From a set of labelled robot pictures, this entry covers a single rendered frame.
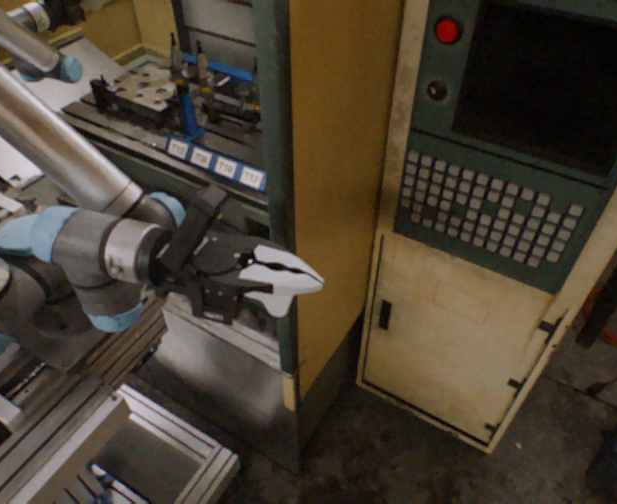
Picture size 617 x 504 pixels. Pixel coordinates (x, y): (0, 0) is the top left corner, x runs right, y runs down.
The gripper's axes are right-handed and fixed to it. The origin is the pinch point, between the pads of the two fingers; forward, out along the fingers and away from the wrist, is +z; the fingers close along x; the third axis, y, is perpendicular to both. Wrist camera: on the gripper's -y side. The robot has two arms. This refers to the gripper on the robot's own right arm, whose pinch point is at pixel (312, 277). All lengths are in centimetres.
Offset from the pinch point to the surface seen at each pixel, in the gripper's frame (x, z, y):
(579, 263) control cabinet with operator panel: -66, 48, 37
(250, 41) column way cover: -167, -74, 27
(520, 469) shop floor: -83, 67, 148
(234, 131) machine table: -131, -67, 51
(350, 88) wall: -55, -8, -1
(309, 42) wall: -38.1, -12.0, -14.0
